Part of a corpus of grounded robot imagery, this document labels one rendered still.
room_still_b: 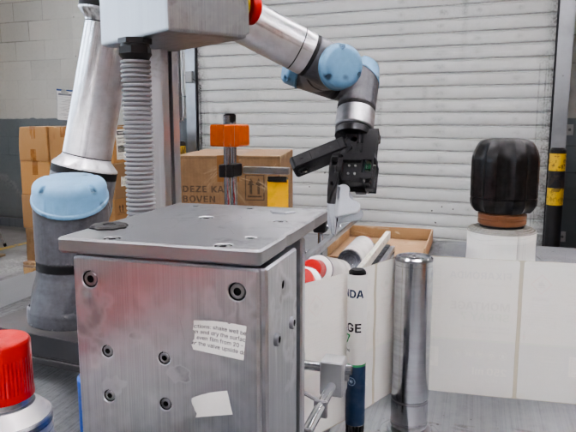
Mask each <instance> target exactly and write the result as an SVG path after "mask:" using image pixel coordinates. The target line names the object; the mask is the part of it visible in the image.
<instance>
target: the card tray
mask: <svg viewBox="0 0 576 432"><path fill-rule="evenodd" d="M386 231H390V232H391V236H390V239H389V241H388V242H387V244H390V246H395V250H394V257H395V256H396V255H397V254H399V253H405V252H417V253H424V254H429V250H430V247H431V245H432V242H433V229H421V228H404V227H387V226H370V225H353V226H352V227H351V228H350V229H349V230H348V231H346V232H345V233H344V234H343V235H342V236H341V237H339V238H338V239H337V240H336V241H335V242H333V243H332V244H331V245H330V246H329V247H327V256H328V257H332V258H338V257H339V254H340V253H341V252H342V251H343V250H344V249H345V248H346V247H347V246H348V245H349V244H350V243H351V242H352V241H353V240H354V239H355V238H356V237H359V236H366V237H370V238H371V239H372V241H373V243H377V242H378V241H379V239H380V238H381V237H382V236H383V234H384V233H385V232H386Z"/></svg>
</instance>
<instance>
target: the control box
mask: <svg viewBox="0 0 576 432"><path fill-rule="evenodd" d="M99 7H100V26H101V43H102V46H104V47H107V48H119V47H118V46H120V44H118V43H117V38H122V37H126V36H127V37H145V38H149V39H152V44H151V45H150V48H151V50H154V49H162V50H167V51H168V52H169V51H181V50H187V49H192V48H196V47H202V46H207V45H216V44H220V43H225V42H231V41H235V40H240V39H245V38H246V35H247V34H249V10H250V0H99Z"/></svg>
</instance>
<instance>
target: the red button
mask: <svg viewBox="0 0 576 432"><path fill-rule="evenodd" d="M261 12H262V0H250V10H249V24H250V25H254V24H256V22H257V21H258V20H259V18H260V16H261Z"/></svg>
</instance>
